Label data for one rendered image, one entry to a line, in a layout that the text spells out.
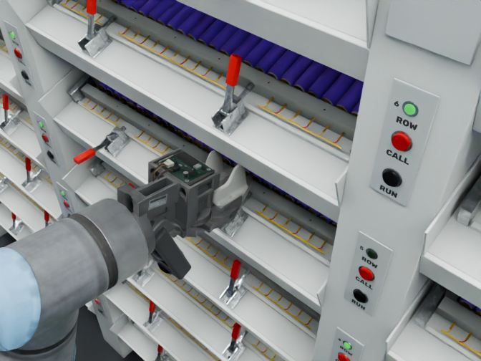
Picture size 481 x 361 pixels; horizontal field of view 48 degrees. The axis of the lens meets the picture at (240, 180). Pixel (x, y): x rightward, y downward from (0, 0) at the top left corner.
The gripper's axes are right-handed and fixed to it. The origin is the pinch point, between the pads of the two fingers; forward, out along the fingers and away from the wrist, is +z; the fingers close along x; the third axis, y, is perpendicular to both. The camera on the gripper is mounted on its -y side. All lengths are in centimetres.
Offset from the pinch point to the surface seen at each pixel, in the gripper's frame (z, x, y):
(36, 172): 8, 72, -41
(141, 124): 2.2, 23.9, -2.7
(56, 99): -2.0, 42.3, -4.4
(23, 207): 9, 85, -61
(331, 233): 3.3, -13.7, -2.8
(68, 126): -2.6, 38.2, -7.9
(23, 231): 13, 96, -80
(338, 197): -7.2, -18.2, 11.3
